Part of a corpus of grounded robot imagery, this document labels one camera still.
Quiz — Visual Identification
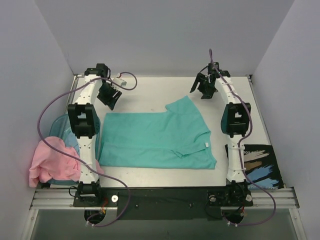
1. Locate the aluminium rail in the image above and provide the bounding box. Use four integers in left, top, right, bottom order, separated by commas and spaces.
30, 188, 300, 210

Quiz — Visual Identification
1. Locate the pink t shirt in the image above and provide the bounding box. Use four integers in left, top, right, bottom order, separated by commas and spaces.
28, 136, 105, 187

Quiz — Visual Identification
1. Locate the purple cable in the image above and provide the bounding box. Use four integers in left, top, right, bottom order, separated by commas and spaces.
208, 48, 278, 228
36, 71, 138, 228

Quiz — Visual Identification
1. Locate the blue plastic bin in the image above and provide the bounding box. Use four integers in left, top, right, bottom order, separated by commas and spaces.
48, 114, 100, 186

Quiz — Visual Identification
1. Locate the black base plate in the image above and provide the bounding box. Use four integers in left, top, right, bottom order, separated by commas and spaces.
73, 185, 253, 221

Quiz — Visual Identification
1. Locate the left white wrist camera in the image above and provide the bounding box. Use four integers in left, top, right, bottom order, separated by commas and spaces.
111, 77, 127, 88

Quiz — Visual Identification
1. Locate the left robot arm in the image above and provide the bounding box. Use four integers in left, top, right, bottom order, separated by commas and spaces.
67, 63, 122, 206

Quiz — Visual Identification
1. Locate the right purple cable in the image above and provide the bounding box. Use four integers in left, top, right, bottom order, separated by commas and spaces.
208, 48, 278, 228

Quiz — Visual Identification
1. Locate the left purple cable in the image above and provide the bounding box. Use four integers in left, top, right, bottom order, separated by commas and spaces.
36, 71, 138, 228

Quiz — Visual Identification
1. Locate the teal t shirt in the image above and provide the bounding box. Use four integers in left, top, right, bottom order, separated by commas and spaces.
98, 96, 217, 170

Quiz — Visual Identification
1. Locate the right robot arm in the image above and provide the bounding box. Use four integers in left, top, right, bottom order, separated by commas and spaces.
190, 62, 253, 187

